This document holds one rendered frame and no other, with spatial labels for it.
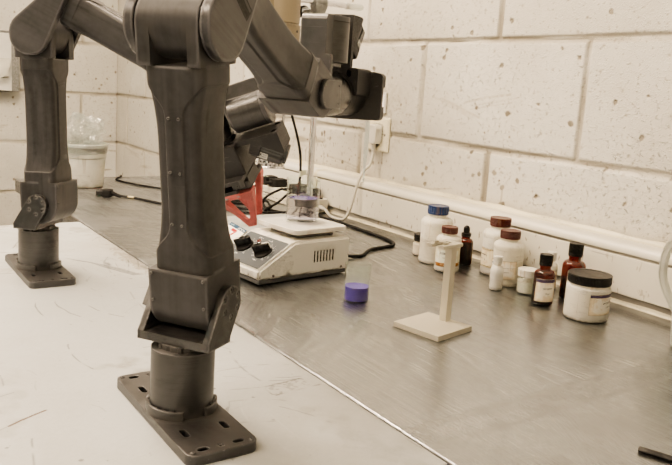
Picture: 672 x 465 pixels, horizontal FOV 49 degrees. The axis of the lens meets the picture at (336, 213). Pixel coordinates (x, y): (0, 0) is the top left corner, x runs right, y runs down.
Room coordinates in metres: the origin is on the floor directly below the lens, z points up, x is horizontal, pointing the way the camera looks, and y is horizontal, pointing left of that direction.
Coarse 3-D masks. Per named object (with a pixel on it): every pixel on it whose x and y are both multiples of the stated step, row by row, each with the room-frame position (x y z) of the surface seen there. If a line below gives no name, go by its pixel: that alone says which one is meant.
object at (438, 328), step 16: (448, 240) 1.05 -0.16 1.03; (448, 256) 1.04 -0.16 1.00; (448, 272) 1.04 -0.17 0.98; (448, 288) 1.04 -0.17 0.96; (448, 304) 1.04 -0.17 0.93; (400, 320) 1.03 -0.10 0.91; (416, 320) 1.03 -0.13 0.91; (432, 320) 1.04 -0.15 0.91; (448, 320) 1.04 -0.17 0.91; (432, 336) 0.97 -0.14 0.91; (448, 336) 0.98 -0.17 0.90
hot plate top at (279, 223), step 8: (264, 224) 1.30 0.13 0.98; (272, 224) 1.29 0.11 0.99; (280, 224) 1.28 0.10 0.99; (288, 224) 1.29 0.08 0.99; (296, 224) 1.29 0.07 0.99; (304, 224) 1.30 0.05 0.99; (312, 224) 1.30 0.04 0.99; (320, 224) 1.31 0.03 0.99; (328, 224) 1.31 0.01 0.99; (336, 224) 1.32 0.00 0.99; (288, 232) 1.25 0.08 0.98; (296, 232) 1.24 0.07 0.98; (304, 232) 1.25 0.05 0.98; (312, 232) 1.26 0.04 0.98; (320, 232) 1.27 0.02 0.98
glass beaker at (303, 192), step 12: (288, 180) 1.31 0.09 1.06; (300, 180) 1.29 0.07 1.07; (312, 180) 1.29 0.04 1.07; (288, 192) 1.31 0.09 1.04; (300, 192) 1.30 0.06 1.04; (312, 192) 1.30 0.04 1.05; (288, 204) 1.31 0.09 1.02; (300, 204) 1.30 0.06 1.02; (312, 204) 1.30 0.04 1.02; (288, 216) 1.31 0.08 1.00; (300, 216) 1.30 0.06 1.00; (312, 216) 1.30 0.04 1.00
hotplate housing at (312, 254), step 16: (288, 240) 1.24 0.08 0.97; (304, 240) 1.25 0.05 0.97; (320, 240) 1.27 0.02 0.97; (336, 240) 1.29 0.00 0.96; (288, 256) 1.22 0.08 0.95; (304, 256) 1.24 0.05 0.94; (320, 256) 1.27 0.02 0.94; (336, 256) 1.29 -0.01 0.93; (240, 272) 1.23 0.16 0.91; (256, 272) 1.19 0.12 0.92; (272, 272) 1.20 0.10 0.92; (288, 272) 1.22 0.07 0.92; (304, 272) 1.24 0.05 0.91; (320, 272) 1.27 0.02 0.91; (336, 272) 1.30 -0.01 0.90
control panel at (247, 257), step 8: (256, 240) 1.28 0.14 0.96; (264, 240) 1.27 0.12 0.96; (272, 240) 1.26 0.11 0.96; (272, 248) 1.23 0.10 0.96; (280, 248) 1.22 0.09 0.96; (240, 256) 1.24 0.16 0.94; (248, 256) 1.23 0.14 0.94; (272, 256) 1.21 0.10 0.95; (248, 264) 1.21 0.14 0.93; (256, 264) 1.20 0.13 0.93
